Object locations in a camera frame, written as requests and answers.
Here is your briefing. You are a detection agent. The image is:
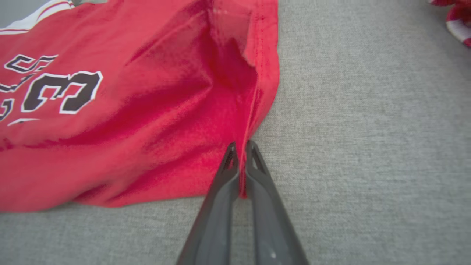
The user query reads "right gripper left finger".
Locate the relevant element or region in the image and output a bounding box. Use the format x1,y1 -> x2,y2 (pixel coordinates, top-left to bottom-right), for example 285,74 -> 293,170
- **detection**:
177,142 -> 240,265

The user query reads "small red white garment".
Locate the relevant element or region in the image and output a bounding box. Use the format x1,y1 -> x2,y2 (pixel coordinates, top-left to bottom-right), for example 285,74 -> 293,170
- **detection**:
428,0 -> 471,49

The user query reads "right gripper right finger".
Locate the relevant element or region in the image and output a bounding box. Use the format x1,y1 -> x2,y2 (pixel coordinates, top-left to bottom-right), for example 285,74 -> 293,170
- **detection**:
244,140 -> 309,265

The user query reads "red Bulls basketball jersey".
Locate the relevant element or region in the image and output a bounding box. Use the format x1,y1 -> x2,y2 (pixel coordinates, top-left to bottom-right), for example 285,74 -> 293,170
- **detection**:
0,0 -> 280,213

